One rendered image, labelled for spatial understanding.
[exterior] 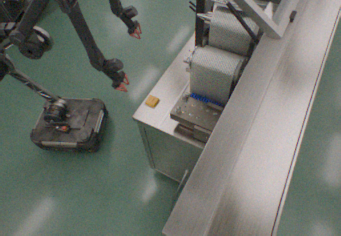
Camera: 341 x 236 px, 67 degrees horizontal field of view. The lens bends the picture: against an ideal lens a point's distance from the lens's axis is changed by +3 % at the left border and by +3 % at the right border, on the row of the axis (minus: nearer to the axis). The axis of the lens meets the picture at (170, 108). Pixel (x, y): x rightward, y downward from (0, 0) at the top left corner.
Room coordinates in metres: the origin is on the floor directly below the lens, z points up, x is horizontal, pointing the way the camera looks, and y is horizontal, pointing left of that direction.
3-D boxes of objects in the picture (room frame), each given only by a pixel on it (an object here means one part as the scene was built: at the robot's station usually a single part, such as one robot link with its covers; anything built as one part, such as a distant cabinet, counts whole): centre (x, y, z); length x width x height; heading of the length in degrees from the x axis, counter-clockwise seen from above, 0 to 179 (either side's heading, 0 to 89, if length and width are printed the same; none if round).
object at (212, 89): (0.92, -0.23, 1.11); 0.23 x 0.01 x 0.18; 57
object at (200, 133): (0.70, -0.16, 0.96); 0.10 x 0.03 x 0.11; 57
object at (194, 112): (0.79, -0.20, 1.00); 0.40 x 0.16 x 0.06; 57
